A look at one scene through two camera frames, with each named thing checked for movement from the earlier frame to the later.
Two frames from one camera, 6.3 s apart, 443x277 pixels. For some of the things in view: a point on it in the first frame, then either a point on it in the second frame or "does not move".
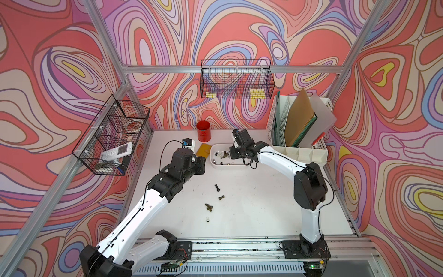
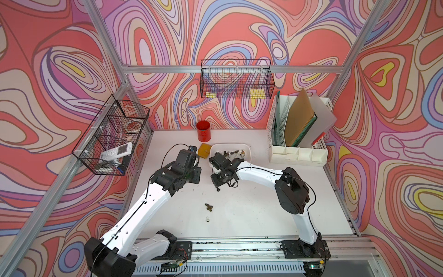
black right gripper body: (237, 152) -> (220, 179)
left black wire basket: (105, 145) does not move
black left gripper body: (196, 167) does not move
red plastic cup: (203, 131) does not move
